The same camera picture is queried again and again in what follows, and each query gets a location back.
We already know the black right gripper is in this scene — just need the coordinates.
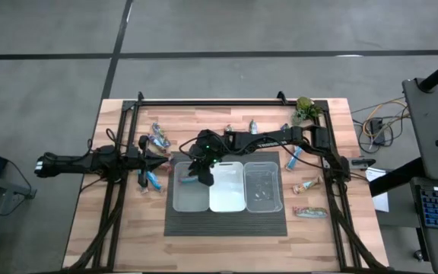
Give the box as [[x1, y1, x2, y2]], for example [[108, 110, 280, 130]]
[[186, 128, 228, 187]]

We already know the blue purple granola bar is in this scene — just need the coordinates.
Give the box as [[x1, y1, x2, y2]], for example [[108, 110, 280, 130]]
[[177, 174, 199, 185]]

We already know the yellow cable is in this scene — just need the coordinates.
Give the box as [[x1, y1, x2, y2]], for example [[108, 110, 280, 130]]
[[361, 97, 411, 138]]

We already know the grey plastic bin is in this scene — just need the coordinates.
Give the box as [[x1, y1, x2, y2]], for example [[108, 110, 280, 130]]
[[172, 161, 211, 213]]

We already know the white paper sheet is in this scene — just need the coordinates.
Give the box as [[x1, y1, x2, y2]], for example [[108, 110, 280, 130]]
[[365, 167, 390, 213]]

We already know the black power brick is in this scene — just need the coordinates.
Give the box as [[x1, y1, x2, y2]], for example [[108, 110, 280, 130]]
[[368, 117, 386, 146]]

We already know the black diagonal support bar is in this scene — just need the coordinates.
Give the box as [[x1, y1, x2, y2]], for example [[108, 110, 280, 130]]
[[369, 156, 427, 198]]

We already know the orange cream granola bar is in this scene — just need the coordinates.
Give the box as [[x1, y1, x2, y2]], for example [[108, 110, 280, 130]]
[[292, 174, 324, 196]]

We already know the clear plastic bin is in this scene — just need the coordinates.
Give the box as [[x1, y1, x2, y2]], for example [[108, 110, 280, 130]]
[[243, 161, 284, 213]]

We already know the green orange granola bar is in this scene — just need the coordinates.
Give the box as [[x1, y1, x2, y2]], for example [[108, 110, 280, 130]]
[[292, 205, 329, 220]]

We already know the black frame clamp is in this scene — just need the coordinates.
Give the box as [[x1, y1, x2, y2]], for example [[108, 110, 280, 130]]
[[350, 158, 376, 169]]

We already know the dark grey desk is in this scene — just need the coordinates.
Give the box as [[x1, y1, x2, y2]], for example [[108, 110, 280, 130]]
[[401, 77, 438, 182]]

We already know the black aluminium table frame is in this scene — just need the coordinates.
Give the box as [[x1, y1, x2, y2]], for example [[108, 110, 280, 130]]
[[62, 90, 390, 273]]

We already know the white plastic bin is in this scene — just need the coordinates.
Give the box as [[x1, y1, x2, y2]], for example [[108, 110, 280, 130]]
[[208, 161, 247, 213]]

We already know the blue denim garment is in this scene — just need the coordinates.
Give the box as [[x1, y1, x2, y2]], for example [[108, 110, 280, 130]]
[[147, 133, 167, 154]]

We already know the small potted succulent plant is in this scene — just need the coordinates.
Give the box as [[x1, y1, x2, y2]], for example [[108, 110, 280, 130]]
[[290, 96, 325, 133]]

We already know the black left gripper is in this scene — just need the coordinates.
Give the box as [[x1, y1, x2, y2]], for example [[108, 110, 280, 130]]
[[126, 135, 170, 190]]

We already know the dark woven placemat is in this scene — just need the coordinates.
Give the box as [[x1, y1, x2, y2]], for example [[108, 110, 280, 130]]
[[163, 151, 288, 237]]

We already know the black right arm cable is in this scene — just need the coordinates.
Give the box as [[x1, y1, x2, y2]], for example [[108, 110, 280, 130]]
[[178, 135, 207, 158]]

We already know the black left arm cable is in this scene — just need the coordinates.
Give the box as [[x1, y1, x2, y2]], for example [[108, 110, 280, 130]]
[[85, 127, 129, 153]]

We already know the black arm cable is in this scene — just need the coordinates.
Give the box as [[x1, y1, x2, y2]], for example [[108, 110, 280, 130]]
[[178, 135, 207, 158], [85, 127, 129, 153]]

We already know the light blue granola bar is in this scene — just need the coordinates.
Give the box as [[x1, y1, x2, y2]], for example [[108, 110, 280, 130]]
[[145, 170, 165, 193], [136, 170, 150, 195], [284, 145, 305, 172]]

